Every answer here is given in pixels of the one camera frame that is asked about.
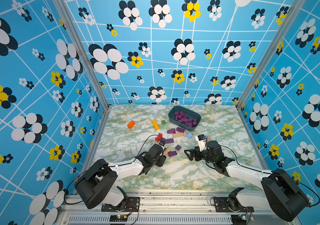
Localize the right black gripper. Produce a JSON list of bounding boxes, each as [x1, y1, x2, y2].
[[184, 145, 216, 166]]

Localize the purple tall triangle brick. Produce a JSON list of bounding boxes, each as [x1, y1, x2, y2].
[[167, 128, 176, 134]]

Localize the yellow long brick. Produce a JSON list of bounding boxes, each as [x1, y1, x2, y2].
[[151, 120, 160, 130]]

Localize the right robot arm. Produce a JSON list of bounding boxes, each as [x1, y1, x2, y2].
[[184, 140, 311, 222]]

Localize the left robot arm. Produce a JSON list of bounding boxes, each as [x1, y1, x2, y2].
[[75, 142, 166, 211]]

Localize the purple brick beside bin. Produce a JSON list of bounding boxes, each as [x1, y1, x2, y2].
[[176, 127, 185, 133]]

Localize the dark teal storage bin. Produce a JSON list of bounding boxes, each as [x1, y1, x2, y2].
[[168, 106, 202, 131]]

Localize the natural wood slanted brick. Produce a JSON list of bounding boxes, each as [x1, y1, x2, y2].
[[164, 148, 171, 156]]

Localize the purple long brick centre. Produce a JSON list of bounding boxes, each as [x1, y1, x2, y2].
[[168, 151, 177, 157]]

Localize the light blue cube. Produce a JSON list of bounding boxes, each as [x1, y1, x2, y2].
[[187, 133, 193, 139]]

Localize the natural wood printed brick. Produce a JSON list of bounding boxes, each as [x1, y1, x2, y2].
[[173, 133, 184, 138]]

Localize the red arch brick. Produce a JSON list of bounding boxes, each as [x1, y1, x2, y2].
[[155, 133, 163, 142]]

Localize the orange brick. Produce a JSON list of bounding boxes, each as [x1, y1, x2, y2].
[[128, 121, 135, 129]]

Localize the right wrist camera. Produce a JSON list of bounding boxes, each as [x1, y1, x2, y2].
[[195, 135, 207, 152]]

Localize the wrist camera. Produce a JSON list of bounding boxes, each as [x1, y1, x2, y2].
[[159, 137, 166, 147], [195, 135, 207, 152]]

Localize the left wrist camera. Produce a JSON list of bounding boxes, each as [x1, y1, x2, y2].
[[159, 137, 166, 147]]

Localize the aluminium front rail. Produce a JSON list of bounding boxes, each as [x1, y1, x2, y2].
[[56, 190, 287, 225]]

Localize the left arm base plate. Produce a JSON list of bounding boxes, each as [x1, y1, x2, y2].
[[101, 196, 140, 212]]

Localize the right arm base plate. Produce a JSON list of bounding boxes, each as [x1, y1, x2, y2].
[[210, 196, 254, 214]]

